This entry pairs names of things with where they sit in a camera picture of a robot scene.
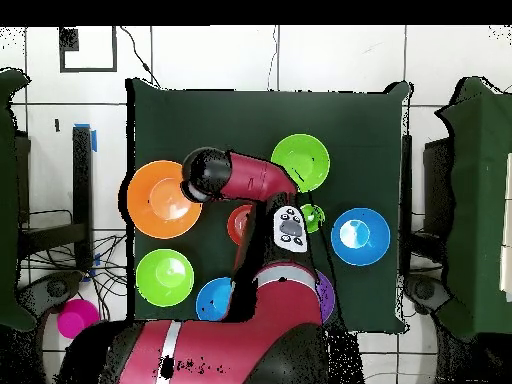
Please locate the red-orange plastic bowl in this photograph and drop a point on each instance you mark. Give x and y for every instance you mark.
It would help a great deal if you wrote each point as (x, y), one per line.
(238, 224)

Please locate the large orange plastic bowl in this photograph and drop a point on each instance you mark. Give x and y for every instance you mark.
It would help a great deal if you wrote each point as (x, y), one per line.
(156, 208)

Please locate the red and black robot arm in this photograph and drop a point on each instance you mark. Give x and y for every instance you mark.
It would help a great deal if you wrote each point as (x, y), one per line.
(260, 178)

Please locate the green plastic cup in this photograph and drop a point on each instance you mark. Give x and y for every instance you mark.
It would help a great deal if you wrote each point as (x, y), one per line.
(316, 218)

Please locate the green plastic bowl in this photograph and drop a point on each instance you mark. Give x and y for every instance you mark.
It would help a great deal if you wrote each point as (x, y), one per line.
(164, 278)
(304, 160)

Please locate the blue plastic bowl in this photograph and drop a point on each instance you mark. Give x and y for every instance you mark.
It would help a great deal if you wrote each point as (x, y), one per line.
(212, 300)
(372, 248)

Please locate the dark green table cloth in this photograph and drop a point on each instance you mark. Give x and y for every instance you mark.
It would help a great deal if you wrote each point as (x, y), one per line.
(240, 112)

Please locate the purple plastic bowl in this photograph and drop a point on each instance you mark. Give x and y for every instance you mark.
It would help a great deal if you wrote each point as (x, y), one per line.
(326, 298)

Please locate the blue tape strip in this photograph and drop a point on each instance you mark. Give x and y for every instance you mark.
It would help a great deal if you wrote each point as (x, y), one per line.
(94, 142)

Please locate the black cabinet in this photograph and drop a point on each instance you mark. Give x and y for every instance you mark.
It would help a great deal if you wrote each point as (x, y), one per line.
(438, 188)

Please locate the dark grey chair base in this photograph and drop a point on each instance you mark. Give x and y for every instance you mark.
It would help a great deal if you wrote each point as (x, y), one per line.
(56, 288)
(424, 290)

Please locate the pink plastic cup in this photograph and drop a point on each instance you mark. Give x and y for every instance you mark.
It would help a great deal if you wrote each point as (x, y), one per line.
(74, 316)

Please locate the green cloth side table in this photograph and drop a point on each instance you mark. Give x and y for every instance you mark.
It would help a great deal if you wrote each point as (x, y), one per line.
(8, 200)
(480, 200)

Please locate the white round stool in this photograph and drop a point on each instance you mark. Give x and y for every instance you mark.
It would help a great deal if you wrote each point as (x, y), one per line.
(50, 360)

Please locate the black stand frame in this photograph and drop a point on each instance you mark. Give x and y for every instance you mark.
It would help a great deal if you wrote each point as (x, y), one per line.
(82, 180)
(407, 200)

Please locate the black square floor frame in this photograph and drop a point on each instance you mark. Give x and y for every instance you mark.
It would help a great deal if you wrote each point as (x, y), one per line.
(68, 40)

